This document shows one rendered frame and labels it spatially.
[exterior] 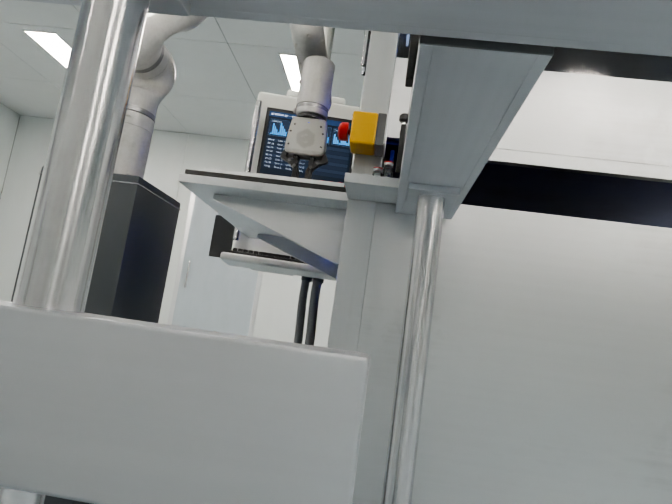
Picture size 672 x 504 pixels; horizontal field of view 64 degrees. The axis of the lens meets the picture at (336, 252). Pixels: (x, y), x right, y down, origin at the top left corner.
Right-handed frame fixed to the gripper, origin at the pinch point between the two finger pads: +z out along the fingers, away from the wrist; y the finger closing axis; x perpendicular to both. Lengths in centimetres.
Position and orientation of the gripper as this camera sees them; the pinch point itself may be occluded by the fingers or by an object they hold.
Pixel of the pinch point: (301, 177)
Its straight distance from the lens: 137.6
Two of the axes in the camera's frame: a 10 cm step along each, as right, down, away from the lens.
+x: 0.7, 1.6, 9.8
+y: 9.9, 1.3, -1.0
